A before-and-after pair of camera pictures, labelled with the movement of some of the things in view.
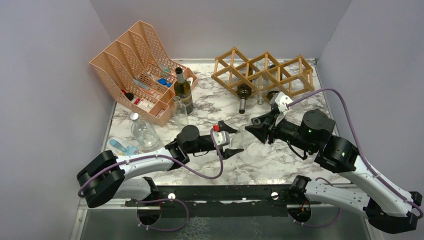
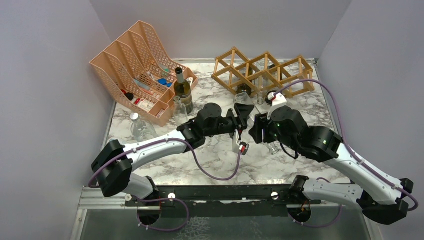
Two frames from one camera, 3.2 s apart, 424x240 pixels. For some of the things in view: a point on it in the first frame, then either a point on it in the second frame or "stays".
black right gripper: (261, 129) stays
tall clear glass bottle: (263, 76) stays
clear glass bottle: (241, 139) -> (244, 98)
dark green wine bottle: (274, 80) stays
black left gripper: (228, 153) -> (242, 111)
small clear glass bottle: (180, 113) stays
